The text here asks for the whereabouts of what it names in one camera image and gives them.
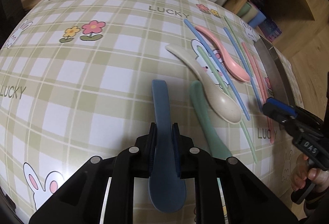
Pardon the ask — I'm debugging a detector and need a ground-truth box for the green spoon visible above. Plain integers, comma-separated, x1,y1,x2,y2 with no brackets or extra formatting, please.
189,80,232,160

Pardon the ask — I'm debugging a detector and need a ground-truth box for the green chopstick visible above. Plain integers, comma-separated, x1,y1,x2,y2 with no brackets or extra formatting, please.
224,15,250,69
197,46,258,163

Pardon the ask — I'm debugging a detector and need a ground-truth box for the blue chopstick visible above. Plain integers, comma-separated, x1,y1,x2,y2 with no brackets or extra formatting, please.
224,27,262,113
184,19,250,120

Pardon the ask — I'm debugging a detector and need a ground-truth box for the blue spoon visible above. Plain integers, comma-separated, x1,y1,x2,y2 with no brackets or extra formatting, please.
148,79,186,214

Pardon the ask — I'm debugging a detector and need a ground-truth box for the pink chopstick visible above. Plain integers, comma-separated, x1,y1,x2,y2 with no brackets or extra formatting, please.
241,42,275,144
253,56,268,103

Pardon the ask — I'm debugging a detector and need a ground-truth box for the pink spoon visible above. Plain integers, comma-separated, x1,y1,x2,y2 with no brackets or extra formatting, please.
195,25,250,82

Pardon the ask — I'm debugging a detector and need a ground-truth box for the beige spoon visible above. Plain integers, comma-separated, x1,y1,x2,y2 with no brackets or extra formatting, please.
165,44,242,124

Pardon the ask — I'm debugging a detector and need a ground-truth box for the person's right hand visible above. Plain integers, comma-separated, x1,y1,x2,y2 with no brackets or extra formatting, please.
291,153,329,192

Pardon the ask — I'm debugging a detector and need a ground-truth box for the stainless steel utensil tray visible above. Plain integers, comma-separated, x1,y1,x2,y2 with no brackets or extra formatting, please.
254,36,297,106

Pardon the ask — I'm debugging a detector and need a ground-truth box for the purple small box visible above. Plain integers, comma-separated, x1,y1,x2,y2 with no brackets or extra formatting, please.
258,18,282,42

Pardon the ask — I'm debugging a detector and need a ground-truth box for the blue cup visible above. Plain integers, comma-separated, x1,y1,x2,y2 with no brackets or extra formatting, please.
248,11,266,29

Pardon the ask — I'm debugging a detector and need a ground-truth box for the plaid bunny tablecloth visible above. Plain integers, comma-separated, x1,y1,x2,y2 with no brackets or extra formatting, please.
1,0,302,223

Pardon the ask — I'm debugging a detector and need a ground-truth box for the beige cup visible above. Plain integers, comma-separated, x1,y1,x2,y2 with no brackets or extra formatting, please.
241,7,258,23

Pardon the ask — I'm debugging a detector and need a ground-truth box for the green cup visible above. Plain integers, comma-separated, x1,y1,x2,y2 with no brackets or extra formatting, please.
237,2,251,18

